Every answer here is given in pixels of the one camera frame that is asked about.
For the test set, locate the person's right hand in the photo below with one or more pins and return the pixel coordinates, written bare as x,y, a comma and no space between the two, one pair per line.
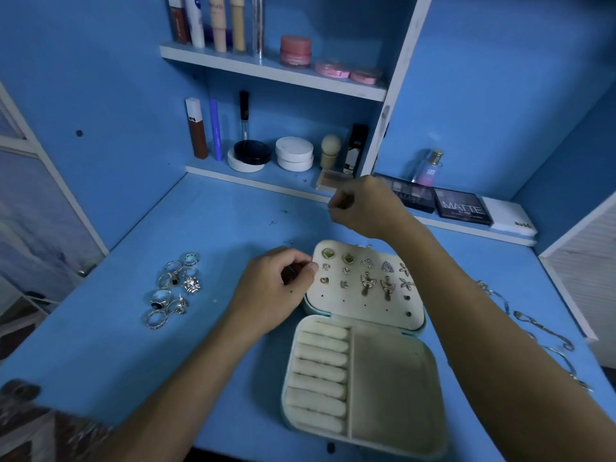
371,207

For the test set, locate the person's left hand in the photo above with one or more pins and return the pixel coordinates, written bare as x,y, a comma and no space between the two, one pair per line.
268,293

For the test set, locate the green stud earring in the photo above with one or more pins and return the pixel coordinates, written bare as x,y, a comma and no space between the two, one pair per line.
348,257
328,253

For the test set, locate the small silver stud earring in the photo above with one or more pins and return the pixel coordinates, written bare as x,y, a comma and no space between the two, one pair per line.
404,270
406,284

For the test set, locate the gold dangling earring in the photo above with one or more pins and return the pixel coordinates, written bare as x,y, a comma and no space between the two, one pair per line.
387,285
366,281

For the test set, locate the pile of silver rings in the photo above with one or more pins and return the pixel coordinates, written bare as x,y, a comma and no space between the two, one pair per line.
191,284

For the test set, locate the cream jewellery box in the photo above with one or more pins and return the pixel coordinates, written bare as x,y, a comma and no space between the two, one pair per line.
380,399

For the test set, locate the person's right forearm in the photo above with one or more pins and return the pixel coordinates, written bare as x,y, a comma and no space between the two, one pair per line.
510,351

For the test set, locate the person's left forearm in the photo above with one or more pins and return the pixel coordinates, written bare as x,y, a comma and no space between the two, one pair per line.
178,399

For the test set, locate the white flat box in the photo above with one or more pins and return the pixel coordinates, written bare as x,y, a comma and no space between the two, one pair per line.
509,218

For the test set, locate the dark eyeshadow palette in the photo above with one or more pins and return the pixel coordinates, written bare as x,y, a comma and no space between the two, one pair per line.
416,195

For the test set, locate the square brown powder compact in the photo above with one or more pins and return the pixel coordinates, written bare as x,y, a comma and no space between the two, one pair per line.
329,176

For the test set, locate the black cosmetic bottle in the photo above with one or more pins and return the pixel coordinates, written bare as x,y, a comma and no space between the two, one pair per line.
355,151

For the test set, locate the small pink perfume bottle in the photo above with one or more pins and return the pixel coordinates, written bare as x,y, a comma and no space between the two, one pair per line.
426,170

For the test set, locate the beige makeup sponge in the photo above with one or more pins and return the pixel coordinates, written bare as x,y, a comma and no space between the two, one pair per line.
330,147

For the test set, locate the white round cream jar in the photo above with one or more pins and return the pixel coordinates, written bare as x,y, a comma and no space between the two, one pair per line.
294,155

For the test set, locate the black lettered eyeshadow palette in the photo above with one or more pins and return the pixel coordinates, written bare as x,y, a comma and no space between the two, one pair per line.
463,207

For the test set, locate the white shelf unit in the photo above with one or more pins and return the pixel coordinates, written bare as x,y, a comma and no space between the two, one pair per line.
399,81

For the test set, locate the pink flat compact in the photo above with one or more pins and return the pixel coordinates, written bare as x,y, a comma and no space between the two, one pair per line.
332,70
366,77

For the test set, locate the white bowl black inside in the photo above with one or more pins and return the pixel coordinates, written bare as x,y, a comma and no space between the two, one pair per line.
251,153

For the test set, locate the black makeup brush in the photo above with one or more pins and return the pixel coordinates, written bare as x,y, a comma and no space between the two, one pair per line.
244,112

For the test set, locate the blue cosmetic tube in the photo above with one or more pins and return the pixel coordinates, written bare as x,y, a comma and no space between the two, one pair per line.
217,131

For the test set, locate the pink round jar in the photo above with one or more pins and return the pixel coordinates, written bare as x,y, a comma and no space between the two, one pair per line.
296,51

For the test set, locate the brown lipstick tube white cap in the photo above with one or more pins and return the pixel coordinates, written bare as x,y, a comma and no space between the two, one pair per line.
198,131

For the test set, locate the short beige cosmetic tube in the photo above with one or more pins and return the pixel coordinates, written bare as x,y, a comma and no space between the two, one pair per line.
238,24

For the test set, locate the white slatted cabinet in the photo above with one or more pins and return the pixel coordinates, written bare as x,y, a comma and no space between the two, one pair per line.
587,274

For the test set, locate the white framed marbled panel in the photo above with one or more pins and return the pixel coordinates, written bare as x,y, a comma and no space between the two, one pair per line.
38,226

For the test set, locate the white tube blue label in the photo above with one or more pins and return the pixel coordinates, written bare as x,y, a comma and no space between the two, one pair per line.
195,22

